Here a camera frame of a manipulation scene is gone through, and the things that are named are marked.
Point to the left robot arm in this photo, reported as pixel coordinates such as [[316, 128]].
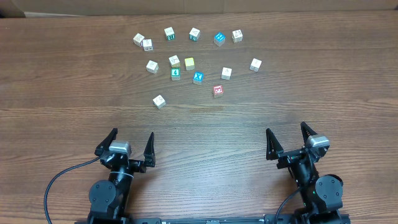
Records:
[[109, 197]]

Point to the yellow top block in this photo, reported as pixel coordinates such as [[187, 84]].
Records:
[[189, 63]]

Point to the plain wooden block front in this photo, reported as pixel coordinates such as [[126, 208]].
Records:
[[159, 101]]

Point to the plain wooden block right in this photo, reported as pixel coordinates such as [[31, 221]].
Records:
[[255, 65]]

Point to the red number 3 block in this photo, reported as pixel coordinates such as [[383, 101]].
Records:
[[218, 91]]

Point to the blue X block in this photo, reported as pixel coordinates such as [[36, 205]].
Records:
[[198, 78]]

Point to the wooden block far right top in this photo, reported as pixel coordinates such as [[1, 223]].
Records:
[[237, 36]]

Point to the blue top block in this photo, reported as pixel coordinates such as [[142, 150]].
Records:
[[219, 39]]

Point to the wooden block green H side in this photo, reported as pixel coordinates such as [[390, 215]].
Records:
[[169, 33]]

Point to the plain wooden block far-left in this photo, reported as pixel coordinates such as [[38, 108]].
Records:
[[138, 39]]

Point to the wooden letter A block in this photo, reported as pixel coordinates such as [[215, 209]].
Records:
[[226, 73]]

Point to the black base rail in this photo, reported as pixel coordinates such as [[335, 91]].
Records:
[[202, 221]]

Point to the plain wooden block left-middle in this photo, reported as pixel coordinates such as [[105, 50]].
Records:
[[152, 67]]

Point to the wooden block yellow side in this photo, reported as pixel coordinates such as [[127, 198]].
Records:
[[174, 61]]

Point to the wooden block red-edged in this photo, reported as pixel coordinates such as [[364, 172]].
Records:
[[147, 45]]

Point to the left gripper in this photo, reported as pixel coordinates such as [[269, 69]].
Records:
[[140, 165]]

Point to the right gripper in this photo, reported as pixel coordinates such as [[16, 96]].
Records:
[[276, 152]]

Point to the plain wooden block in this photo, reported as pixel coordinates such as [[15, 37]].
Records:
[[255, 65], [138, 39], [159, 101], [152, 67]]

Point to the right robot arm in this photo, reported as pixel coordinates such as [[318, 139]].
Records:
[[321, 196]]

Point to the cardboard strip at table back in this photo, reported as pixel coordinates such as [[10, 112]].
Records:
[[42, 8]]

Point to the wooden block teal side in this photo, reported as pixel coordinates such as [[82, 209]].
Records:
[[194, 34]]

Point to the green number 4 block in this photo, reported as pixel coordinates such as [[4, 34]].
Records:
[[175, 74]]

